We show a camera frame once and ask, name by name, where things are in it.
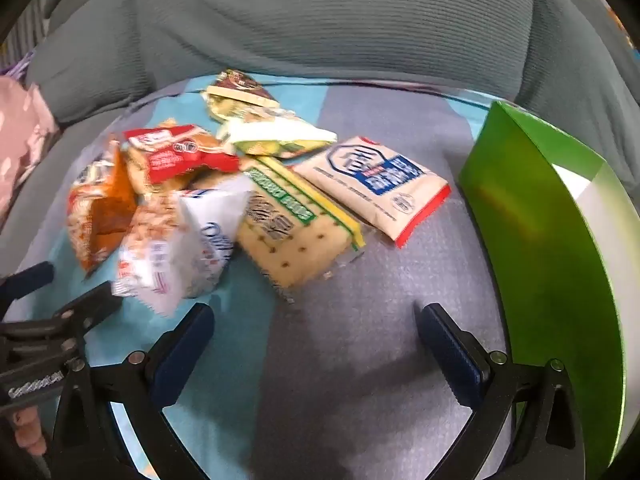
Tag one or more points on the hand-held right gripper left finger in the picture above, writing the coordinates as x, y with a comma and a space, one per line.
185, 352

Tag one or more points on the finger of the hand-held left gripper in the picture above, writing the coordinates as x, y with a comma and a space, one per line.
30, 279
90, 306

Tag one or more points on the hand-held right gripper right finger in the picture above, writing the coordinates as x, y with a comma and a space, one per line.
450, 355

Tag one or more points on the red orange snack packet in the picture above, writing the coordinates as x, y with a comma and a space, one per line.
102, 210

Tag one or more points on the white blue peanut packet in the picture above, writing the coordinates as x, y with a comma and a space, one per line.
200, 250

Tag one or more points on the green cardboard box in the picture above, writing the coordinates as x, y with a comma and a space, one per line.
540, 270

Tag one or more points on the yellow green cracker packet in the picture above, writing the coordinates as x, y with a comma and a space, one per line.
295, 240

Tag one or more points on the red cracker snack packet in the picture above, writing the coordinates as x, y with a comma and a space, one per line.
175, 157

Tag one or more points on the cream blue-print snack packet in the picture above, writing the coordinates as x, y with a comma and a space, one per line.
370, 185

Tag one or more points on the white green snack packet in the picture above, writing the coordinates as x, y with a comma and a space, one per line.
280, 135

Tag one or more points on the brown candy packet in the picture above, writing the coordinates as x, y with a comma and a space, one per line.
240, 87

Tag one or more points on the person's left hand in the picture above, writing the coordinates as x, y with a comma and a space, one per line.
25, 430

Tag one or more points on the blue grey printed blanket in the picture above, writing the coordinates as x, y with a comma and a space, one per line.
350, 335

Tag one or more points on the pink polka-dot cloth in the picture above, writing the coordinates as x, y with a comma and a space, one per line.
20, 130

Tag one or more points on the purple cloth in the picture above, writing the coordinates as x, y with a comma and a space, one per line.
20, 67

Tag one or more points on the grey striped panel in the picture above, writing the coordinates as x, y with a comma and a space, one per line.
27, 25

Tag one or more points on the grey-green sofa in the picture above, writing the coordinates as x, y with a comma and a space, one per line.
325, 20

